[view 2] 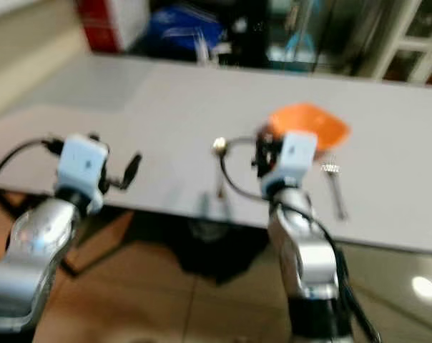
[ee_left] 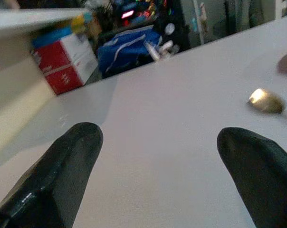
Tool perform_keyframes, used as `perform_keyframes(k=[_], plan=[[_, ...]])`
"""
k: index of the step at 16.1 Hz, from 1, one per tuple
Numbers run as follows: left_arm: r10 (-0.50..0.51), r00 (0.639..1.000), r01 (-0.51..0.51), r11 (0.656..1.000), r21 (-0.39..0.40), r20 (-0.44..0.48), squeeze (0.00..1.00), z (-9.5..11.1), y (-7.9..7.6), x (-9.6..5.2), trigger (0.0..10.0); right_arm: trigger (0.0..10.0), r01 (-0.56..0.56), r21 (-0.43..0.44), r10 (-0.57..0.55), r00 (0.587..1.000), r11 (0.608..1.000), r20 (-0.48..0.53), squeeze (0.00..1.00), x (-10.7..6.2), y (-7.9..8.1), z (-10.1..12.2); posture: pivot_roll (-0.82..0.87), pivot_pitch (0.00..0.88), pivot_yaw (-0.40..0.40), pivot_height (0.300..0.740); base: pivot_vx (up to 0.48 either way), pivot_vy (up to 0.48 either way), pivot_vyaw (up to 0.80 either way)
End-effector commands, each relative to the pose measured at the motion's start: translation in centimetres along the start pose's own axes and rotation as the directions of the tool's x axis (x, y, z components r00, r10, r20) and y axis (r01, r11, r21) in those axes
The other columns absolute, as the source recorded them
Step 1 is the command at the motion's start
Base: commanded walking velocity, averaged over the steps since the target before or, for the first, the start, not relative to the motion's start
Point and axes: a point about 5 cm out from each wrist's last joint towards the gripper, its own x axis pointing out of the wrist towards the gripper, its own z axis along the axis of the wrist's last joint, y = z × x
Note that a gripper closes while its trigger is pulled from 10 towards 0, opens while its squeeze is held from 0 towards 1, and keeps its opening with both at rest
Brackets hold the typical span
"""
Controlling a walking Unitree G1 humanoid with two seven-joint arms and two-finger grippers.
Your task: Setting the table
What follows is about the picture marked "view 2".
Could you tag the orange bowl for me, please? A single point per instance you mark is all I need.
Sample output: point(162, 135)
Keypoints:
point(312, 121)

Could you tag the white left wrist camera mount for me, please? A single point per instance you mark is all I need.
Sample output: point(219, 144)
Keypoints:
point(84, 161)

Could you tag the metal fork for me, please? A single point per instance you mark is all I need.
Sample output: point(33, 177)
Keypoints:
point(336, 191)

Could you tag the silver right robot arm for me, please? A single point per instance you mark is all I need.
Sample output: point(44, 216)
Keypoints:
point(309, 264)

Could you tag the metal spoon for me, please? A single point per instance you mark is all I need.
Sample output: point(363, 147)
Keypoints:
point(219, 146)

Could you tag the red and white box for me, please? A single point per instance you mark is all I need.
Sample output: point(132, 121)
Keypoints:
point(112, 21)

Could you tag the blue bag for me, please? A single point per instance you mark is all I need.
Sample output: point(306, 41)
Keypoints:
point(184, 32)

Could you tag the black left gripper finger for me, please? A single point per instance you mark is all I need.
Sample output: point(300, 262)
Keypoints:
point(132, 168)

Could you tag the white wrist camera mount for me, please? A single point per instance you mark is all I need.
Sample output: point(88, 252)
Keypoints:
point(295, 158)
point(84, 161)

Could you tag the white glass door cabinet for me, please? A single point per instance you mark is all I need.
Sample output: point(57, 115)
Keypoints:
point(409, 43)

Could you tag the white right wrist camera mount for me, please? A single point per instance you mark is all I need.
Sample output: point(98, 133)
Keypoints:
point(295, 158)

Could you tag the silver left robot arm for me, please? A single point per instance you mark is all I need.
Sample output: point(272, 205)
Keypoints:
point(30, 246)

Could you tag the black table base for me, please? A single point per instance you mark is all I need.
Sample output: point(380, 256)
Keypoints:
point(216, 246)

